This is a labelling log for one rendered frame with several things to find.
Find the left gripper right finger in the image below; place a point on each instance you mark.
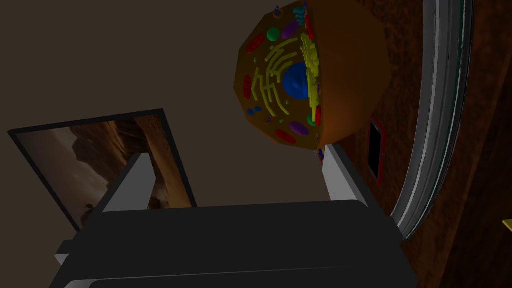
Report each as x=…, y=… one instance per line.
x=340, y=180

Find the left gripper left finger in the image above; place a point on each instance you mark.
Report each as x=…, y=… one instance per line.
x=134, y=188

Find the red cased phone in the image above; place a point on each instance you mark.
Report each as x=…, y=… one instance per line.
x=376, y=151

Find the black framed desert picture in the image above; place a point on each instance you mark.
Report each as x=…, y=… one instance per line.
x=96, y=160

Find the orange cell model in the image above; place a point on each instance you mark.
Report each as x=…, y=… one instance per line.
x=312, y=76

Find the round brown table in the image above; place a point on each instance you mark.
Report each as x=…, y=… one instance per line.
x=440, y=120

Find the yellow flat object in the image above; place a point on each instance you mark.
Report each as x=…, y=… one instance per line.
x=508, y=224

